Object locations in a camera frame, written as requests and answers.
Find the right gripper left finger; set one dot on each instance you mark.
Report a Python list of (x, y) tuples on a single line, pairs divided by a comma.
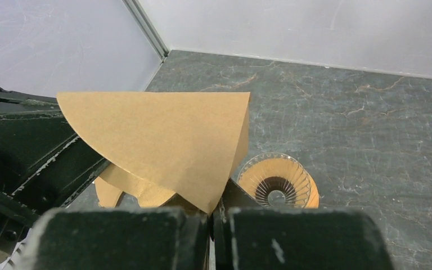
[(173, 236)]

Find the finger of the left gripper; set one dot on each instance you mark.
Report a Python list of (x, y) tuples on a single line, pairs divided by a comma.
[(44, 164)]

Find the aluminium frame post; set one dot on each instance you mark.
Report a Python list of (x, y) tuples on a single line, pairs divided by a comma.
[(144, 22)]

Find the single brown paper filter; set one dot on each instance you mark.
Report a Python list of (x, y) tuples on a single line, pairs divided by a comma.
[(162, 144)]

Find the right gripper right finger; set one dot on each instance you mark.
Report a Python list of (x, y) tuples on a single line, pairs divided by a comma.
[(248, 236)]

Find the clear glass dripper cone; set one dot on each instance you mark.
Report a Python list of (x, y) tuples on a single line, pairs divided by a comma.
[(275, 179)]

